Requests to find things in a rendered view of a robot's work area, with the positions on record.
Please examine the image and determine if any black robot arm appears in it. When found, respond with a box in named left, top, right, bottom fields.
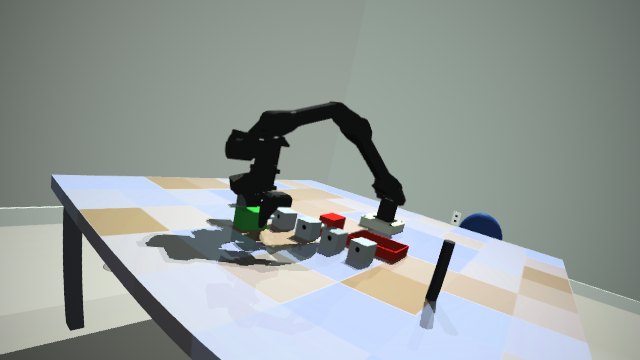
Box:
left=225, top=101, right=406, bottom=223

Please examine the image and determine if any black cylinder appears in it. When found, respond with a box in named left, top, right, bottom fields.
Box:
left=425, top=239, right=455, bottom=301

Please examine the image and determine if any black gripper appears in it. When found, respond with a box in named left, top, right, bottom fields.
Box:
left=242, top=160, right=293, bottom=228

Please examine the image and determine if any red block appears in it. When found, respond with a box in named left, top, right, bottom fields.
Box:
left=319, top=213, right=346, bottom=232

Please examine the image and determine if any red tray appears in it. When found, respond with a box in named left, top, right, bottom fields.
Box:
left=346, top=230, right=409, bottom=262

